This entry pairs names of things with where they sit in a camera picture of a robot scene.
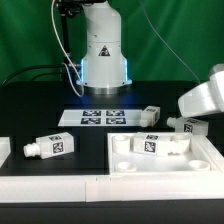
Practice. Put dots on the black camera stand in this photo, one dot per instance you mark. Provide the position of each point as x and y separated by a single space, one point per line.
67 9

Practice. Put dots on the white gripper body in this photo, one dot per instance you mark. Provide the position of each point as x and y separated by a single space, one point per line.
205 99

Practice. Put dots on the AprilTag sheet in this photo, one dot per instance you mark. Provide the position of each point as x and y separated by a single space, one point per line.
100 117

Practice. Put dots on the white square tabletop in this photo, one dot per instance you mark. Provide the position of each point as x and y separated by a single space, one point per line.
198 155

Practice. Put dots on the white U-shaped fence wall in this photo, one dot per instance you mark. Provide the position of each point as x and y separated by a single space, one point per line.
90 188

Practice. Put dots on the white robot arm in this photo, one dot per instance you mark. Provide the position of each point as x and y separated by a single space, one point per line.
104 68

